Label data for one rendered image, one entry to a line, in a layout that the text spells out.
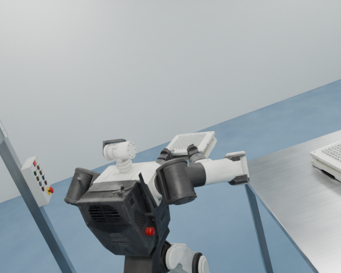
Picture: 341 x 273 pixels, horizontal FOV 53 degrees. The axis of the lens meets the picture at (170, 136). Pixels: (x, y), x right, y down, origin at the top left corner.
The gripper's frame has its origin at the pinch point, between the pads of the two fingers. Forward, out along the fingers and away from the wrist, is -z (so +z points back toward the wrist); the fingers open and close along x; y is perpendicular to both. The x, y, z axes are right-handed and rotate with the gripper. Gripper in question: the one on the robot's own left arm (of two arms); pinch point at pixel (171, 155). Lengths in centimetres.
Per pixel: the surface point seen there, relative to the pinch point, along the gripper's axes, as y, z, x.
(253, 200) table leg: 34, -15, 40
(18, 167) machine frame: -78, 37, -16
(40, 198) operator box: -74, 36, 7
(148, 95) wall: -175, -229, 42
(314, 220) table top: 74, 24, 16
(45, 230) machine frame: -79, 40, 28
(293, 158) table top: 57, -24, 18
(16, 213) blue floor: -293, -50, 111
